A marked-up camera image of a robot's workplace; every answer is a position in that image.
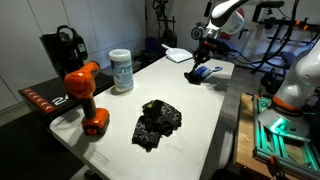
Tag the large black patterned glove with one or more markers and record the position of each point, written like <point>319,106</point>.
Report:
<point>158,118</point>

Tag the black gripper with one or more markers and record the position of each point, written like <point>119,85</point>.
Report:
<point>205,52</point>

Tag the white wipes canister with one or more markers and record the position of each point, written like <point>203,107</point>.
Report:
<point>122,70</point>

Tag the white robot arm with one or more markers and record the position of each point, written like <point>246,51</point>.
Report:
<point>303,77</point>

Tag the white dustpan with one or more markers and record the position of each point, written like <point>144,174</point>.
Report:
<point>177,55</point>

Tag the blue white cleaning brush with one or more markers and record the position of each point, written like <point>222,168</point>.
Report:
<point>203,71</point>

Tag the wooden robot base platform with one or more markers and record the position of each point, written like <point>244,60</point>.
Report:
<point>244,142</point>

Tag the exercise bike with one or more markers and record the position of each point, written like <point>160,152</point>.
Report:
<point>159,28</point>

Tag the orange cordless drill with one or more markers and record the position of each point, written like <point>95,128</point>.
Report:
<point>80,84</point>

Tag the green lit aluminium frame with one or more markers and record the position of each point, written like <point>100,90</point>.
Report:
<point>297,158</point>

